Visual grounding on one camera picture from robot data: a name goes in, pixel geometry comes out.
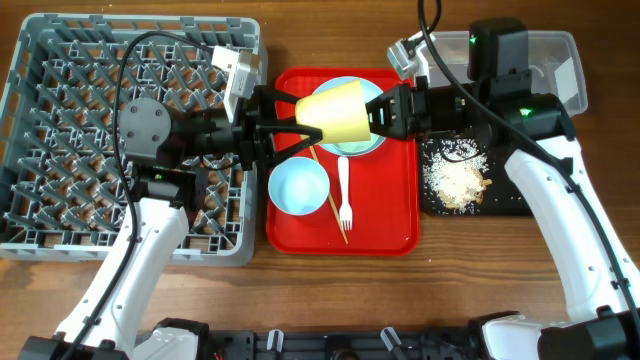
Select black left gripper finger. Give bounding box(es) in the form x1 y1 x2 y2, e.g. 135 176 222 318
257 122 323 168
249 85 300 122

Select yellow plastic cup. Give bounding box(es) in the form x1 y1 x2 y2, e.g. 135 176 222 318
295 79 371 144

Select light blue bowl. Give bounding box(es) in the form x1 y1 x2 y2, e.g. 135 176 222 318
267 157 330 216

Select rice and nut scraps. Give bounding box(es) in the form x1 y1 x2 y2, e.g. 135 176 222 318
422 139 492 216

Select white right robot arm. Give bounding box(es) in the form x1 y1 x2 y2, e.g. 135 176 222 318
367 18 639 359

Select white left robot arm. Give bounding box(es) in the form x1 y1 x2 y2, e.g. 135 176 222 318
19 86 322 359

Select clear plastic waste bin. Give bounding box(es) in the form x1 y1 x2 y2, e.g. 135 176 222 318
406 31 588 117

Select grey plastic dishwasher rack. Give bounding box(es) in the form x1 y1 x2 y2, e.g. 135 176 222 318
1 13 268 262

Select light blue round plate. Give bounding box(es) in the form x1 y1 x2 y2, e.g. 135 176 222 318
313 76 385 157

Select white plastic fork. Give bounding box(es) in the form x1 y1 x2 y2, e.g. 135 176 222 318
337 156 353 231

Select red plastic tray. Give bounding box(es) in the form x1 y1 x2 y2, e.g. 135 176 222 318
266 67 420 256

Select wooden chopstick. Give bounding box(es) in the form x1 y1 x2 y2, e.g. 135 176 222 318
309 145 349 245

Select black plastic tray bin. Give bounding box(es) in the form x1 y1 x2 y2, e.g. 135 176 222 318
418 139 531 216

